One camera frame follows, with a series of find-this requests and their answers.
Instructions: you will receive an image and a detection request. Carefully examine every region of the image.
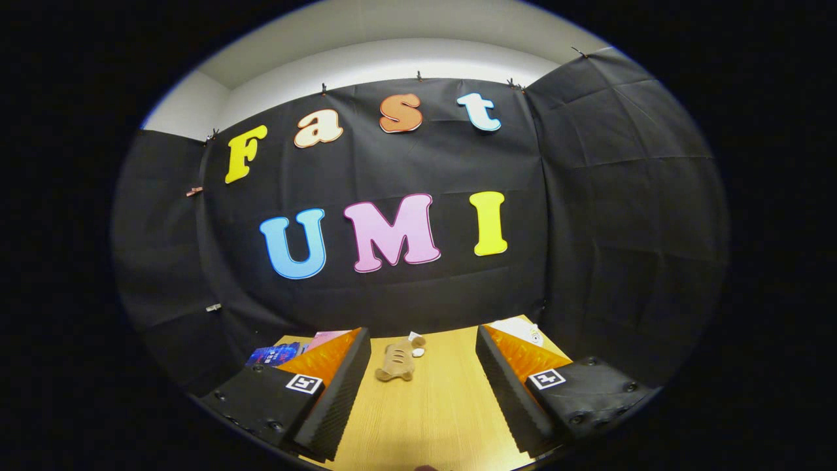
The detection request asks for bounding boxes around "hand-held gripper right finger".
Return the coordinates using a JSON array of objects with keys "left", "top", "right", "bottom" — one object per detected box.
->
[{"left": 475, "top": 324, "right": 658, "bottom": 459}]

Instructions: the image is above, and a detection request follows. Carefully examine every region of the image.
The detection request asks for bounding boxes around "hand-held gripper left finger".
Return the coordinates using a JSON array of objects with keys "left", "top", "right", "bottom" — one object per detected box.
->
[{"left": 199, "top": 327, "right": 372, "bottom": 462}]

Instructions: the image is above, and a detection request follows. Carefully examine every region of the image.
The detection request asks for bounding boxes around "pink cover book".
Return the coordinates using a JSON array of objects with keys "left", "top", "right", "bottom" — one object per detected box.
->
[{"left": 306, "top": 330, "right": 354, "bottom": 354}]

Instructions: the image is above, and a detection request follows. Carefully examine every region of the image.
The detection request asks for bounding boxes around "brown plush toy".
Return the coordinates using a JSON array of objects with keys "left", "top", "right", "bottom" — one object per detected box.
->
[{"left": 375, "top": 332, "right": 427, "bottom": 383}]

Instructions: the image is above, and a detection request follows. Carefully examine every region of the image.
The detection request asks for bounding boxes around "white plush toy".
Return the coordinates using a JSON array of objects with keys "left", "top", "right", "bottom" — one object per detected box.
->
[{"left": 489, "top": 317, "right": 545, "bottom": 347}]

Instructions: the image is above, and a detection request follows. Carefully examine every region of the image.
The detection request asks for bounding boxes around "dark blue book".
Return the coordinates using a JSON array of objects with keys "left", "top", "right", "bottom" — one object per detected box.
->
[{"left": 247, "top": 343, "right": 303, "bottom": 368}]

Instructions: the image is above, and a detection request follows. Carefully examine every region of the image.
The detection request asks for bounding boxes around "black backdrop cloth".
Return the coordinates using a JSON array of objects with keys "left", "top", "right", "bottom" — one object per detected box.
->
[{"left": 111, "top": 47, "right": 730, "bottom": 396}]

